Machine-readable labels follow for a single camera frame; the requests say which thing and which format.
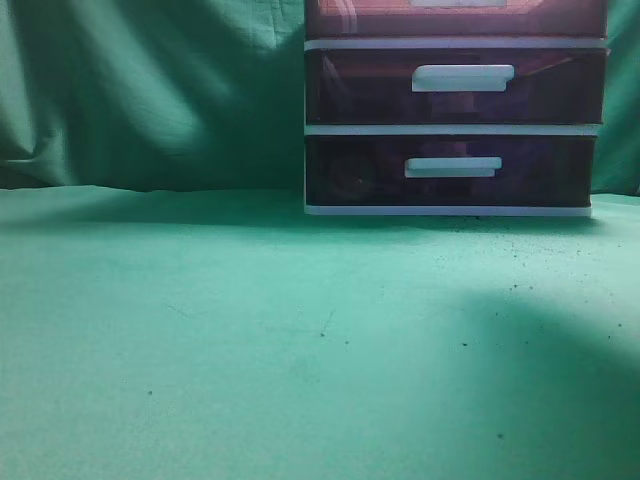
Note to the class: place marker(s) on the purple translucent drawer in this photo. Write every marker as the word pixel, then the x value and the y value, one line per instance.
pixel 455 86
pixel 353 18
pixel 477 170

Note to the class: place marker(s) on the green cloth backdrop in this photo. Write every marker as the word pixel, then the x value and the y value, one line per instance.
pixel 152 95

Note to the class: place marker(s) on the green cloth table cover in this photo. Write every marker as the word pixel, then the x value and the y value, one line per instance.
pixel 227 335

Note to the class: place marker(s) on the white plastic drawer cabinet frame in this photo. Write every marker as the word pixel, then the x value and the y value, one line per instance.
pixel 449 42

